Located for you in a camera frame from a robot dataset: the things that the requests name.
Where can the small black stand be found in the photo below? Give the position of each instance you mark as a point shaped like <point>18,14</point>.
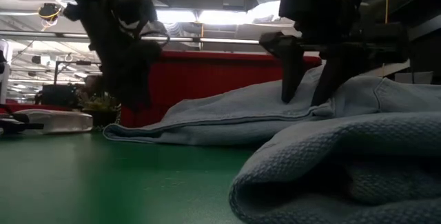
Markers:
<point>17,125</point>

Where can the black monitor box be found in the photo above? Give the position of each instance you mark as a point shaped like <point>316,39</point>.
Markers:
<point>58,96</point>

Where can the red plastic laundry bin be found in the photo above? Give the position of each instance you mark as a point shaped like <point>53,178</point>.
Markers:
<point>206,76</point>

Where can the person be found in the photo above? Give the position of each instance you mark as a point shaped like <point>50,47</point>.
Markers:
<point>93,84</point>

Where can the light blue garment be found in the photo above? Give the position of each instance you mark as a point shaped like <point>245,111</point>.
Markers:
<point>241,120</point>

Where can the black gantry frame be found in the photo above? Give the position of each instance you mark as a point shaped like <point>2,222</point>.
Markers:
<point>83,62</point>

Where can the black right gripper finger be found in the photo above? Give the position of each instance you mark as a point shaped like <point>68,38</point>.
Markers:
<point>291,76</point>
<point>330,82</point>

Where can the red background table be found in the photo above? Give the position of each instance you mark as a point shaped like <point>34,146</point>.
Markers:
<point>27,107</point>

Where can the small potted succulent plant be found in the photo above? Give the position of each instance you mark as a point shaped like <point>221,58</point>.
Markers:
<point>100,113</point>

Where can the clear package with orange label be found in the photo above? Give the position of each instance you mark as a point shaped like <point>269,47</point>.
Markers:
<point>58,120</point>

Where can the long ceiling light strip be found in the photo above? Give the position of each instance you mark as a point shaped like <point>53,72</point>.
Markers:
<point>224,40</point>

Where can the green table mat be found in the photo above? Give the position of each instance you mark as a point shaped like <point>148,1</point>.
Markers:
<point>103,182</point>

